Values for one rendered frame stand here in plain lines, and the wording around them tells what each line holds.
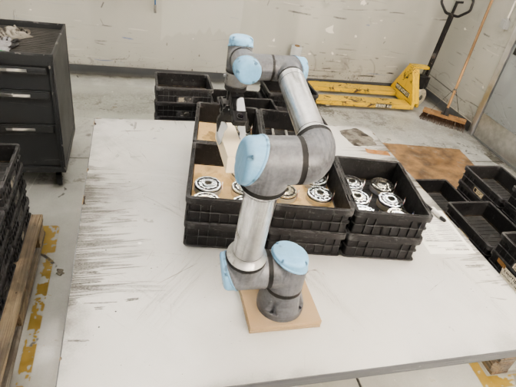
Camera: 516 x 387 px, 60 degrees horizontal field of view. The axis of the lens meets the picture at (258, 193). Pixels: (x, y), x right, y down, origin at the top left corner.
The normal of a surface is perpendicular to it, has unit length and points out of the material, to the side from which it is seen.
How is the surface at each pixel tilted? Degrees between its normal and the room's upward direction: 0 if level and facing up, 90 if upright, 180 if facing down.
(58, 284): 0
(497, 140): 90
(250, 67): 90
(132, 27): 90
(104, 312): 0
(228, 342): 0
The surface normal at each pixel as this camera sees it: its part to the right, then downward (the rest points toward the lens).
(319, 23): 0.22, 0.58
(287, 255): 0.25, -0.80
